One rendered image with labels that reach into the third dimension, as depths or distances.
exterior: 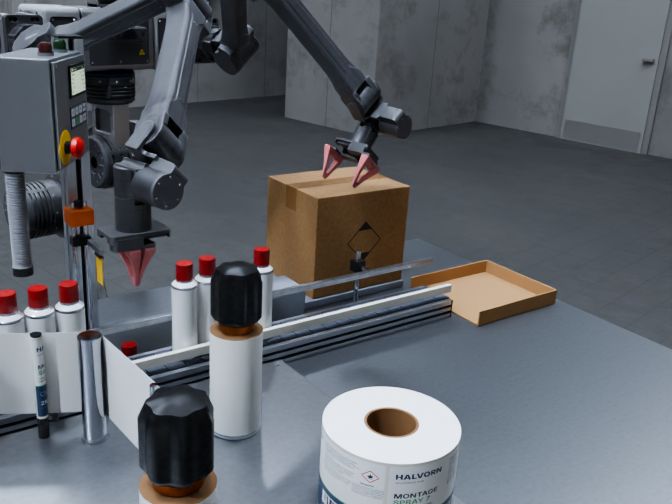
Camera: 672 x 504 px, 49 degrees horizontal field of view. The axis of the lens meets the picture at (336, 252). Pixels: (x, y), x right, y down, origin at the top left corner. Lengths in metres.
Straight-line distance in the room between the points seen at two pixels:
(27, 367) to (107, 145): 0.88
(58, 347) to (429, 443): 0.61
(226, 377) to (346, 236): 0.76
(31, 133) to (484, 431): 0.97
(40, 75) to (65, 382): 0.50
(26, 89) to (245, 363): 0.57
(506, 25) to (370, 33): 2.18
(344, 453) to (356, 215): 0.97
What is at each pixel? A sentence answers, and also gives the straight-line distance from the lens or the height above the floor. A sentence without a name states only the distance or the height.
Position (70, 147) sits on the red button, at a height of 1.33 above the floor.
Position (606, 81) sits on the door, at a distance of 9.36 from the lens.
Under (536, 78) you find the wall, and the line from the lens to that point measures 9.82.
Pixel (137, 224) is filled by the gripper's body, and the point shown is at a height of 1.24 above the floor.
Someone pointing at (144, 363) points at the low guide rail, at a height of 0.91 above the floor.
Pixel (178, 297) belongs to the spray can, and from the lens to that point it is 1.49.
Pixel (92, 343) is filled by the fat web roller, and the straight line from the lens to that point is 1.24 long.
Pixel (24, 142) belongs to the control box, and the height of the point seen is 1.34.
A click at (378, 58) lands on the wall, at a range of 8.53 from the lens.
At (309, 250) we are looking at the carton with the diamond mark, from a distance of 1.89.
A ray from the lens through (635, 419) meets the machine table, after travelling 1.64.
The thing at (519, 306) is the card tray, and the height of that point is 0.85.
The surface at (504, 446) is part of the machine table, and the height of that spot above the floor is 0.83.
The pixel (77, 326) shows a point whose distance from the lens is 1.42.
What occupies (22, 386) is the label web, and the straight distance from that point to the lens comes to 1.33.
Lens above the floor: 1.61
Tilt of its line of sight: 20 degrees down
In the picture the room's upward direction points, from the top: 4 degrees clockwise
